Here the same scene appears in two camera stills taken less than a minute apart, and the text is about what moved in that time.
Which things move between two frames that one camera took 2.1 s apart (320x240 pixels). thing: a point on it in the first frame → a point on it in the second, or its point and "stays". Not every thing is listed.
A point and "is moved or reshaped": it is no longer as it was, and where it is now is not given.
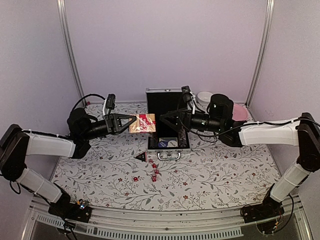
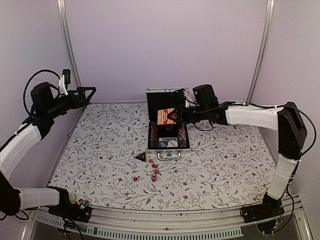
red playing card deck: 144,123 is moved or reshaped
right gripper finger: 170,125 → 171,113
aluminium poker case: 167,141 stays
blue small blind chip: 162,144 stays
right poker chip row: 182,137 stays
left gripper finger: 125,126 → 89,97
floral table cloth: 116,172 stays
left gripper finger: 117,116 → 83,89
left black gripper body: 110,123 → 74,104
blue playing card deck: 167,139 stays
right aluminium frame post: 263,50 stays
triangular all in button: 142,156 stays
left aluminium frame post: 63,13 stays
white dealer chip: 172,143 stays
